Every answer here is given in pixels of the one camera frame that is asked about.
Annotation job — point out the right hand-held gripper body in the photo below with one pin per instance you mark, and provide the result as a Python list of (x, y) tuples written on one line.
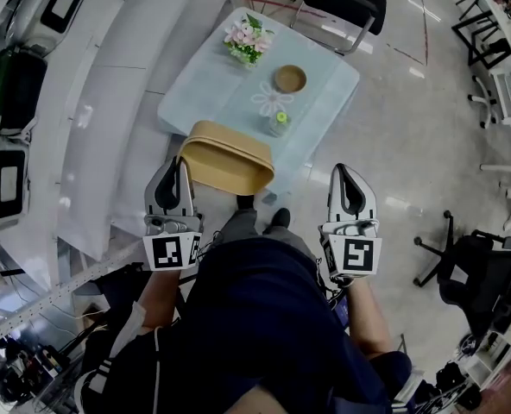
[(359, 255)]

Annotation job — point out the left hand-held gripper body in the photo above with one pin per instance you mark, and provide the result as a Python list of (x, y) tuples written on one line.
[(167, 252)]

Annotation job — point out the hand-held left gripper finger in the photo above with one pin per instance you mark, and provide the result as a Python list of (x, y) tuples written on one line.
[(152, 188), (187, 201)]

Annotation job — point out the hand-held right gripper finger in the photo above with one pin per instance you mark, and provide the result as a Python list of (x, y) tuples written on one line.
[(370, 209), (334, 201)]

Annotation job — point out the rectangular wooden tray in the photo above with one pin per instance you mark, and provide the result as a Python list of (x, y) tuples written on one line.
[(229, 162)]

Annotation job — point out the person's right forearm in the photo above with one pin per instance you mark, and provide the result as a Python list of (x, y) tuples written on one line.
[(367, 317)]

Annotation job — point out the person's left forearm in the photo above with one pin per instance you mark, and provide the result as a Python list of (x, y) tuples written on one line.
[(160, 296)]

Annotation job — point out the black shoe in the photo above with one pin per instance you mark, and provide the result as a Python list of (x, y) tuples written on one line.
[(246, 202), (280, 217)]

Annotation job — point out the person's grey trousers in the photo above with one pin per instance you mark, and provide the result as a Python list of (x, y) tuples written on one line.
[(247, 227)]

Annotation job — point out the white metal shelving rack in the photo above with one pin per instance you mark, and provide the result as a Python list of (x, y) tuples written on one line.
[(109, 123)]

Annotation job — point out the clear bottle green cap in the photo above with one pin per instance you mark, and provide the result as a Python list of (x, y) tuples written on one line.
[(279, 125)]

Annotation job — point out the person's navy shirt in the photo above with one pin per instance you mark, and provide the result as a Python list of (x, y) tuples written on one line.
[(255, 326)]

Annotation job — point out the white flower shaped coaster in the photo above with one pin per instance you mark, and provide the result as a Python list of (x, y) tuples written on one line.
[(270, 99)]

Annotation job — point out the pale blue cloth table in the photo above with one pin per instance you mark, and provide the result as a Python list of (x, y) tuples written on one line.
[(221, 84)]

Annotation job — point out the black mesh office chair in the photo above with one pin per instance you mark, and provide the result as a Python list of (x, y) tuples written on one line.
[(480, 283)]

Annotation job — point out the round wooden bowl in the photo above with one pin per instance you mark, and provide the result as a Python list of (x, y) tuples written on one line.
[(291, 79)]

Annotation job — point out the white case black panel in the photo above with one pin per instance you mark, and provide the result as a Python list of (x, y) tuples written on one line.
[(7, 183), (61, 4)]

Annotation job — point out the dark green case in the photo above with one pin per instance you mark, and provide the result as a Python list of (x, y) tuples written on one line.
[(14, 91)]

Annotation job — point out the pink flower pot arrangement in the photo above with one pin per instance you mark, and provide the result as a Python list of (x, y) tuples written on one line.
[(249, 41)]

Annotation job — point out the black frame white top table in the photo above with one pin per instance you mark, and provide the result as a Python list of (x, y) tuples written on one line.
[(501, 20)]

